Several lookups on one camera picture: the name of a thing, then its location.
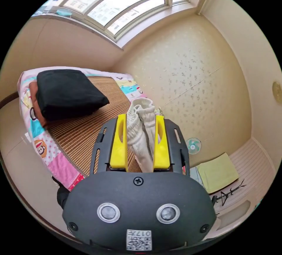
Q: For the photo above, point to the ceiling lamp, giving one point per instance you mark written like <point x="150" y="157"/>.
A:
<point x="277" y="92"/>

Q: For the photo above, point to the pile of clothes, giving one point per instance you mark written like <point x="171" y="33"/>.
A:
<point x="66" y="94"/>

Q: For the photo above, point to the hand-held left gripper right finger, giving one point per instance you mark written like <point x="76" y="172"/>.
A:
<point x="162" y="149"/>

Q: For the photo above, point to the wall fan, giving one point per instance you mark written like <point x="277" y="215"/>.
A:
<point x="193" y="146"/>

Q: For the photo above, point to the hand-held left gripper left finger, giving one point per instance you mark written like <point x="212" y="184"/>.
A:
<point x="117" y="149"/>

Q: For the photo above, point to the window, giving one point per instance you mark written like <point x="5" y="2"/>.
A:
<point x="123" y="1"/>

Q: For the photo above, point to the bed with woven mat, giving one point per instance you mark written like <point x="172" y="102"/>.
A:
<point x="83" y="131"/>

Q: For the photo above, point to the white pants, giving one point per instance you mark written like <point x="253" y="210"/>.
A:
<point x="141" y="131"/>

